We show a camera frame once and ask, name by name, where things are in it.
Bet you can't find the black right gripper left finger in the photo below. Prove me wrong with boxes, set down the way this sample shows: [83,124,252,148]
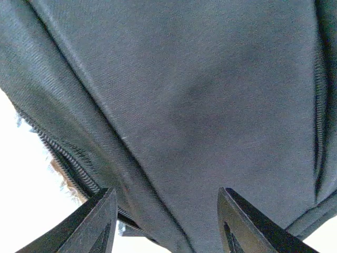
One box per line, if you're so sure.
[18,188,117,252]

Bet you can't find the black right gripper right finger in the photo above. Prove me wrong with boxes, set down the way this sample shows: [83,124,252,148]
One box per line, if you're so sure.
[217,188,316,253]

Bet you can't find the black student backpack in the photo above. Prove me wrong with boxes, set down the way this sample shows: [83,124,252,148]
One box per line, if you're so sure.
[1,1,336,252]

